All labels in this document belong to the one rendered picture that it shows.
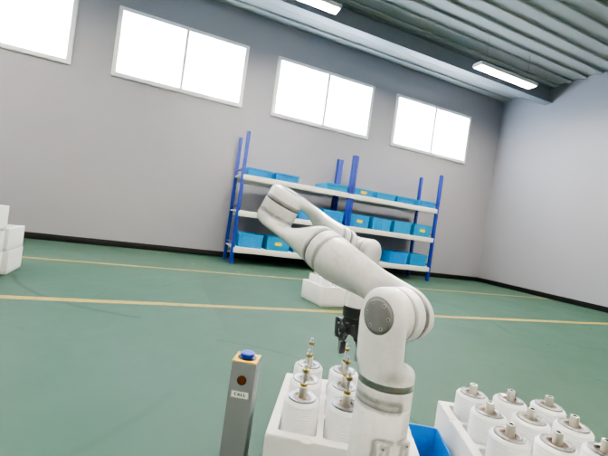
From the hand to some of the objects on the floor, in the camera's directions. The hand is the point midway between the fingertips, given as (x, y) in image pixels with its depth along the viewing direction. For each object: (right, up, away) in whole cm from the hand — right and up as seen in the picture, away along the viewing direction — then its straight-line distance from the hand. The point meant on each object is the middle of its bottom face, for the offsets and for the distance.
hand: (349, 353), depth 109 cm
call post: (-34, -31, -5) cm, 46 cm away
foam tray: (+9, -34, +244) cm, 247 cm away
